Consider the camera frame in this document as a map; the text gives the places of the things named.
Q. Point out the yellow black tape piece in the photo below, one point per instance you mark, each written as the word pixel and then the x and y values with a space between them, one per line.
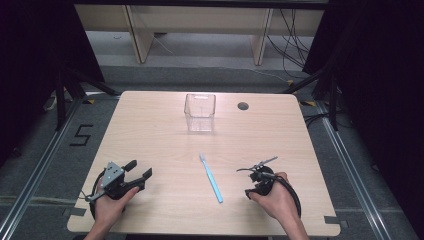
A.
pixel 89 101
pixel 308 103

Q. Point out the light wooden desk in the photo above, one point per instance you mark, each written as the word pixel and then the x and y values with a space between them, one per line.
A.
pixel 200 20

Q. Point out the person's left hand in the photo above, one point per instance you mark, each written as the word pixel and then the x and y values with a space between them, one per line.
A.
pixel 110 208

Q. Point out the metal floor rail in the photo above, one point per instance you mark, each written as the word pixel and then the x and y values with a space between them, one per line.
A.
pixel 350 166
pixel 43 163

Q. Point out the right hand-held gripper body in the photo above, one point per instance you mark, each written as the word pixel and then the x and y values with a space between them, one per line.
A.
pixel 261 183

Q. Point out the person's right hand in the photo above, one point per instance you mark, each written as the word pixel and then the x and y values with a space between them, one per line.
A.
pixel 280 201

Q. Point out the blue toothbrush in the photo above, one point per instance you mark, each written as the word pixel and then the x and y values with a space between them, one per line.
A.
pixel 211 179

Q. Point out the black metal stand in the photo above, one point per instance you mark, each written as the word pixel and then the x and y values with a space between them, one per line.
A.
pixel 66 90
pixel 328 90

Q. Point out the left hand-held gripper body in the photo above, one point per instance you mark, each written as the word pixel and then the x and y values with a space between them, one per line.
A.
pixel 113 175

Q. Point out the dark curtain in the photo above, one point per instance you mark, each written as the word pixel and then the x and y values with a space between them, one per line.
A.
pixel 383 83
pixel 36 66

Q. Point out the clear plastic cup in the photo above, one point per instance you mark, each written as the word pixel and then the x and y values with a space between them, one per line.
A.
pixel 200 113

